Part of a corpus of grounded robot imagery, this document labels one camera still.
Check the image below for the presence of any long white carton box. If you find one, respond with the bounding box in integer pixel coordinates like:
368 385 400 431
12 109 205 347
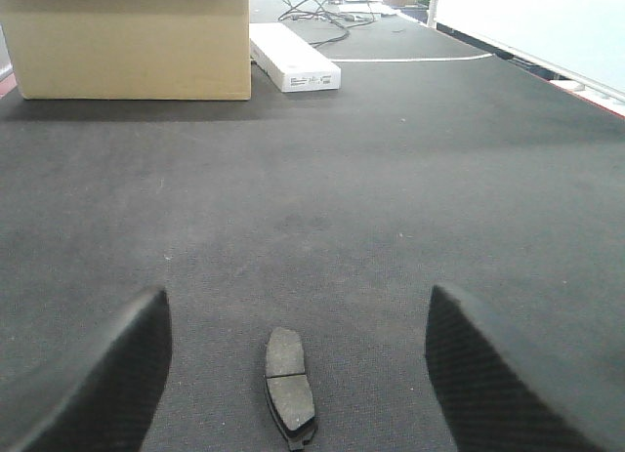
249 22 342 93

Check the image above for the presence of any dark conveyor belt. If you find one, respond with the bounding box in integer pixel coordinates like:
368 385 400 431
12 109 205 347
0 0 625 452

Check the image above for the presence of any cardboard box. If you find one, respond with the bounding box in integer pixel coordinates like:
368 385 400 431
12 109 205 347
1 0 251 101

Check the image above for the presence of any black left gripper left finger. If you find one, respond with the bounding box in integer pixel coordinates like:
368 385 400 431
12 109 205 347
9 286 173 451

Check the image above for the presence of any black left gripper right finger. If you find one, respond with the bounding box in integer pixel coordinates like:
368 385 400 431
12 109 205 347
425 284 624 451

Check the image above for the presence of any dark brake pad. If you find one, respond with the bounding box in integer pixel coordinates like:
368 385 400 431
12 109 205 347
264 327 316 451

